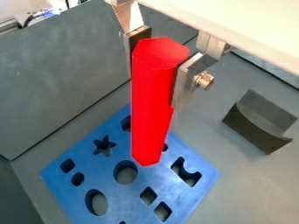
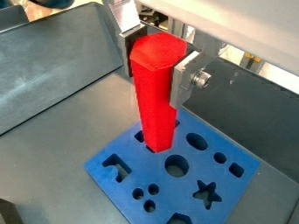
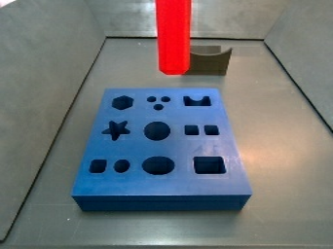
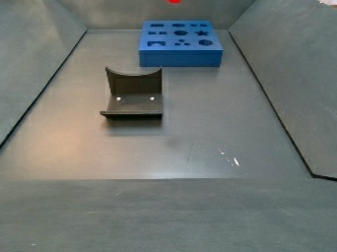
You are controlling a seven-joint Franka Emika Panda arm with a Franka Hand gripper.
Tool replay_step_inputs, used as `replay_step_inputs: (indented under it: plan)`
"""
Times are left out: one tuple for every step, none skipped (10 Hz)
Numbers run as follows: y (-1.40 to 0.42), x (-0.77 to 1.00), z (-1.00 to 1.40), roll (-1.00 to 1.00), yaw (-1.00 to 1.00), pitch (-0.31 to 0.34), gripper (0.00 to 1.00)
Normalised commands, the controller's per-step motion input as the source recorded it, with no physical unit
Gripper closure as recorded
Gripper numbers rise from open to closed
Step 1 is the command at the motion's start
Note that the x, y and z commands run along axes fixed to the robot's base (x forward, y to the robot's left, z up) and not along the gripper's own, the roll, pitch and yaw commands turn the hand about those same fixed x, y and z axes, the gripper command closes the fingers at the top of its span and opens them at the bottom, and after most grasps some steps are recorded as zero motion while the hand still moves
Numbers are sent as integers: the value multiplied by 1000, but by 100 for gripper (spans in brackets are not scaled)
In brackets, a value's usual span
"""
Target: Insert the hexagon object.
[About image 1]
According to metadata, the red hexagonal prism peg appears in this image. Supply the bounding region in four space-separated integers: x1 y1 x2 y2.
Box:
131 37 190 166

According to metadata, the metal equipment with cables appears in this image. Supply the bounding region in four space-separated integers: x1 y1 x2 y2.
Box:
0 0 88 35

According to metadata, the dark grey curved block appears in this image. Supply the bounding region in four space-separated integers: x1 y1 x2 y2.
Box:
222 89 298 155

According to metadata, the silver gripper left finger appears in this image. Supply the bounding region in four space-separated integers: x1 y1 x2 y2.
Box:
104 0 152 75

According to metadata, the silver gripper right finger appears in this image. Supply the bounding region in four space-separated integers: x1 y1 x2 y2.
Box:
172 31 231 110

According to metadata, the blue shape sorter board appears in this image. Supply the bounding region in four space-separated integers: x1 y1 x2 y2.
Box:
42 107 220 224

